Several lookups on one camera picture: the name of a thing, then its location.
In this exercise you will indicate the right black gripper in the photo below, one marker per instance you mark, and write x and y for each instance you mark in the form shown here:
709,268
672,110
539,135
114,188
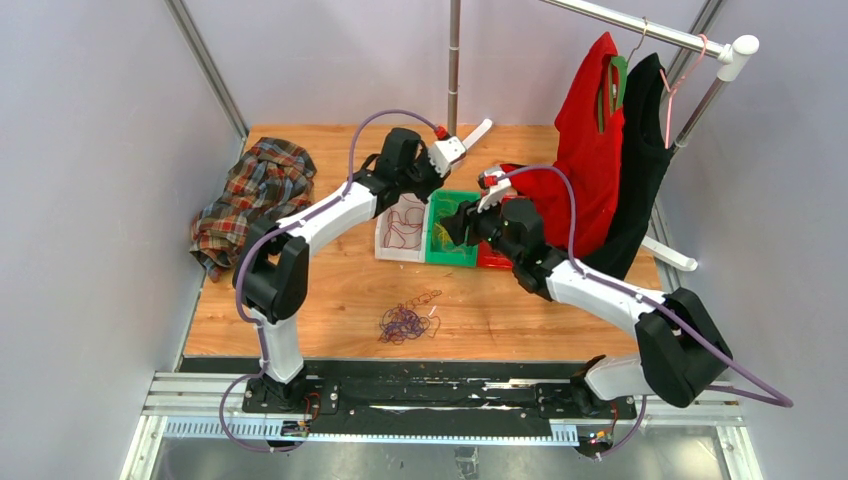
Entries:
467,215

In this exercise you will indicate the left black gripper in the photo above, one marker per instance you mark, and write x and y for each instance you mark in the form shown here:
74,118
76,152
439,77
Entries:
438,180

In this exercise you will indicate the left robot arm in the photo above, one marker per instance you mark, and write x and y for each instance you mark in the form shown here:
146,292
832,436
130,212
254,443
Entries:
272,277

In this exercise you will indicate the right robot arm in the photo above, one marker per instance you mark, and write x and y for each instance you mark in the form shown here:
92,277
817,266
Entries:
680,351

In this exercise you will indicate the green plastic bin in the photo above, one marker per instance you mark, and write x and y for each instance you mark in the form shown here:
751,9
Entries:
439,249

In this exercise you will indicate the red plastic bin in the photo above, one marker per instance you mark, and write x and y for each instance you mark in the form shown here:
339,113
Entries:
490,255

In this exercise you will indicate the metal clothes rack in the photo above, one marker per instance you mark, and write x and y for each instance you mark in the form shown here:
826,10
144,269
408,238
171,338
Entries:
733,56

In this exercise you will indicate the white plastic bin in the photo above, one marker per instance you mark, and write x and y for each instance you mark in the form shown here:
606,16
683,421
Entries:
401,231

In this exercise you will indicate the red shirt on hanger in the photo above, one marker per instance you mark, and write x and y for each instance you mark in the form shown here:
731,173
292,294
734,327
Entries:
577,198

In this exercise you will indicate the plaid flannel shirt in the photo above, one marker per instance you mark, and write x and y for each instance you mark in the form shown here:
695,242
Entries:
273,178

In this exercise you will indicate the black shirt on hanger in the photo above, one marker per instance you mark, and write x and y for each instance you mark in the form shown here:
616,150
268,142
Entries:
644,162

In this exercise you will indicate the green hanger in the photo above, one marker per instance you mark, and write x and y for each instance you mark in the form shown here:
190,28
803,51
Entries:
611,92

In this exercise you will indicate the pink hanger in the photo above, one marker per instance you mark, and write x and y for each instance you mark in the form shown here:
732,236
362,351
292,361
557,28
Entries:
672,89

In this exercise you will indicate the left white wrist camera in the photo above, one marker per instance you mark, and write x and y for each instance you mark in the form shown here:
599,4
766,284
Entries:
446,155

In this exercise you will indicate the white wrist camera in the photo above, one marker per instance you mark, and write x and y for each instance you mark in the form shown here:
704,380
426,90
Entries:
446,155
495,187

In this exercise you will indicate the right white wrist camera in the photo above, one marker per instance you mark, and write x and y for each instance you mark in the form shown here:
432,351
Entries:
495,187

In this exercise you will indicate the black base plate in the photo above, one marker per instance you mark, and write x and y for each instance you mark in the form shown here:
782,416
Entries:
406,398

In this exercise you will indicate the aluminium frame rail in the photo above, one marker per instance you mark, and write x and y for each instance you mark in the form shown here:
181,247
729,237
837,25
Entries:
186,24

